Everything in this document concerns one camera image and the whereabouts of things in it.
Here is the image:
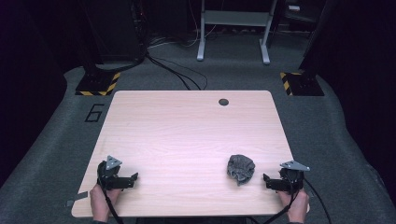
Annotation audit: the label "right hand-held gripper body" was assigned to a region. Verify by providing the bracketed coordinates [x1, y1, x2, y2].
[272, 160, 311, 195]

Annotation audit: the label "black cabinet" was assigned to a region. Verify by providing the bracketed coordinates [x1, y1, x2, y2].
[83, 0, 147, 65]

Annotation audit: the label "person's right hand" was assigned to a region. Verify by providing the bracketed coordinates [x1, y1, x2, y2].
[277, 188, 310, 218]

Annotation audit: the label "black stand post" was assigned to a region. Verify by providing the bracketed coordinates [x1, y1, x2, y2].
[298, 0, 339, 75]
[78, 0, 106, 77]

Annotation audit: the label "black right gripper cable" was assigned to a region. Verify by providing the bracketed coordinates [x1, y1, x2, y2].
[253, 183, 298, 224]

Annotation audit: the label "black striped base plate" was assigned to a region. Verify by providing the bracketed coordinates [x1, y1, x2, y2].
[75, 72, 121, 97]
[279, 72, 325, 97]

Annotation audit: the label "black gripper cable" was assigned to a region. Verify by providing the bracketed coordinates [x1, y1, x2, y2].
[253, 183, 298, 224]
[97, 176, 124, 224]

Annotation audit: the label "white metal stand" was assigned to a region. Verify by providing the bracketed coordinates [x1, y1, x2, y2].
[196, 0, 278, 65]

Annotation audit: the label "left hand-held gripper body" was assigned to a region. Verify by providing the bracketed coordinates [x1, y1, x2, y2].
[96, 154, 135, 191]

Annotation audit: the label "grey tape strip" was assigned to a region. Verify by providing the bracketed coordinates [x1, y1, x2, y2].
[64, 190, 90, 208]

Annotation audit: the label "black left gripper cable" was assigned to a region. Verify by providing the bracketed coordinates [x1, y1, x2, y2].
[97, 176, 124, 224]

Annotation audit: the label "person's left hand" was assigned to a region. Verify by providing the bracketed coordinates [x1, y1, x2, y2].
[89, 183, 122, 217]

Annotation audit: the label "black cable beside table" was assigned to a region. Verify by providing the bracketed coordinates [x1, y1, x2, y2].
[303, 177, 333, 224]

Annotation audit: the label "grey cloth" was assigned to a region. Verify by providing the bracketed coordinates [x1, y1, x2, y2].
[226, 154, 256, 187]

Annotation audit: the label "black floor cables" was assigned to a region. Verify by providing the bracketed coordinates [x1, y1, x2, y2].
[145, 51, 208, 91]

